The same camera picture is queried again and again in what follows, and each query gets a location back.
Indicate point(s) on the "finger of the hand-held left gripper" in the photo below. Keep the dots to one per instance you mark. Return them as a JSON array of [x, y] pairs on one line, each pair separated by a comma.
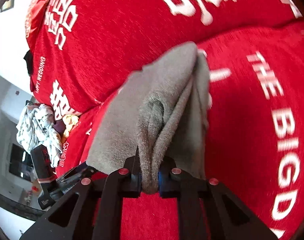
[[74, 176]]

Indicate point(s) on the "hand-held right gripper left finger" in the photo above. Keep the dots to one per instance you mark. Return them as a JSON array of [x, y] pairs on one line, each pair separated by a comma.
[[132, 180]]

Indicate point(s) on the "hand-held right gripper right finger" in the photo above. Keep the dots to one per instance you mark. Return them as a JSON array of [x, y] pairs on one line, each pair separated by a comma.
[[163, 183]]

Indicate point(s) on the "grey small garment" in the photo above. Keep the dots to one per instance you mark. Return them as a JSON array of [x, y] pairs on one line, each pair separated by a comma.
[[167, 105]]

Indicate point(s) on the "dark window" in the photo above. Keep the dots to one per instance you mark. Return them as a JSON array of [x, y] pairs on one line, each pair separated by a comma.
[[19, 161]]

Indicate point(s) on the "white patterned cloth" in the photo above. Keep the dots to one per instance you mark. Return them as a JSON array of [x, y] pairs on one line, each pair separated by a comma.
[[34, 127]]

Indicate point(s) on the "dark purple cloth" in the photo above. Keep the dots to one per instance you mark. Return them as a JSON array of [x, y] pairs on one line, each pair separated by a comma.
[[59, 127]]

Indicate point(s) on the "yellow printed cloth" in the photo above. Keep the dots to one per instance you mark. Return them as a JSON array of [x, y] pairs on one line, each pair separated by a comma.
[[70, 123]]

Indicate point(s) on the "red printed bed sheet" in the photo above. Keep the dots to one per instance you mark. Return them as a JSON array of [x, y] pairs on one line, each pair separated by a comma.
[[241, 130]]

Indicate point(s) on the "black cloth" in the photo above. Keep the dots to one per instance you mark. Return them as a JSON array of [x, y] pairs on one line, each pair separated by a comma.
[[29, 61]]

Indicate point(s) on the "red pillow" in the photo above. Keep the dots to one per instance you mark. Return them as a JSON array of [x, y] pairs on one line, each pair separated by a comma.
[[35, 12]]

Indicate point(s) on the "framed wall picture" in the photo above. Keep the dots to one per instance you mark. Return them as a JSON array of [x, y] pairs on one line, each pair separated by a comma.
[[7, 4]]

